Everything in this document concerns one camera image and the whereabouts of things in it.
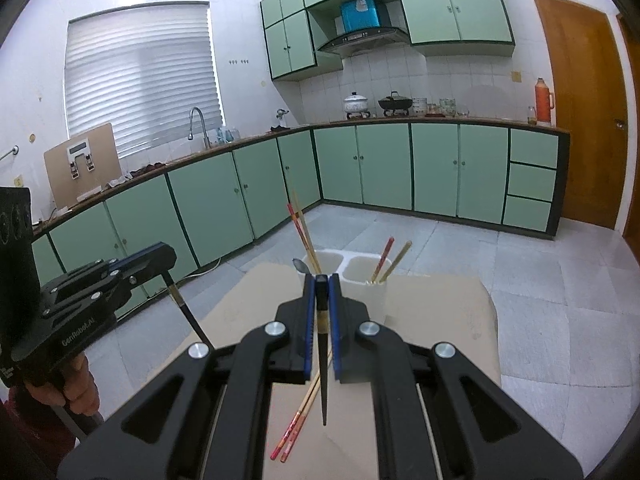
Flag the left white plastic cup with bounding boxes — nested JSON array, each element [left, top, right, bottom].
[[316, 249, 350, 295]]

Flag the black range hood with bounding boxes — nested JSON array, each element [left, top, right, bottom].
[[319, 27, 410, 58]]

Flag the black chopstick gold band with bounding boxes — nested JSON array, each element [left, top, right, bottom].
[[162, 271, 214, 349]]

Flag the person's hand holding gripper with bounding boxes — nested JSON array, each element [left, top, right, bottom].
[[25, 353, 100, 416]]

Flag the wooden chopstick in left cup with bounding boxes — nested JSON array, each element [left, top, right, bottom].
[[292, 190, 322, 274]]

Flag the white cooking pot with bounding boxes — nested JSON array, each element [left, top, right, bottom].
[[343, 91, 371, 120]]

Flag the chrome kitchen faucet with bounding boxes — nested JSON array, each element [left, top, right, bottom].
[[188, 106, 212, 150]]

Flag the brown cardboard box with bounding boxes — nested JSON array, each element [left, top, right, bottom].
[[43, 122, 122, 209]]

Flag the wooden door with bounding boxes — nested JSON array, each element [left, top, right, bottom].
[[534, 0, 628, 229]]

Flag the orange thermos flask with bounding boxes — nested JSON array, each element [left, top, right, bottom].
[[535, 77, 554, 125]]

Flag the red chopstick in left cup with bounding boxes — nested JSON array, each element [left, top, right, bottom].
[[288, 203, 320, 274]]

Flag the right white plastic cup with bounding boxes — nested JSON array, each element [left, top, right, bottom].
[[340, 252, 386, 323]]

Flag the black wok with lid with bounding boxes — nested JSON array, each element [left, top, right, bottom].
[[378, 91, 412, 117]]

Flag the green lower kitchen cabinets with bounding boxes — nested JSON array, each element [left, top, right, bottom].
[[34, 119, 570, 282]]

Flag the wooden chopstick in right cup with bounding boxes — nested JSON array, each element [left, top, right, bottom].
[[378, 240, 412, 284]]

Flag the blue box above hood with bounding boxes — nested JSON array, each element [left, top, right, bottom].
[[341, 0, 390, 32]]

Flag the wooden chopstick in cup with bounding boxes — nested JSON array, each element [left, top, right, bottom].
[[378, 240, 412, 284], [292, 190, 322, 274]]

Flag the white plastic cup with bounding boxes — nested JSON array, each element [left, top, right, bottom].
[[316, 249, 350, 295], [340, 252, 386, 323]]

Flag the white window blind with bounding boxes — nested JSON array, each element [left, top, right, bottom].
[[64, 2, 224, 158]]

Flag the red orange patterned chopstick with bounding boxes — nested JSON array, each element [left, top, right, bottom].
[[269, 353, 332, 462]]

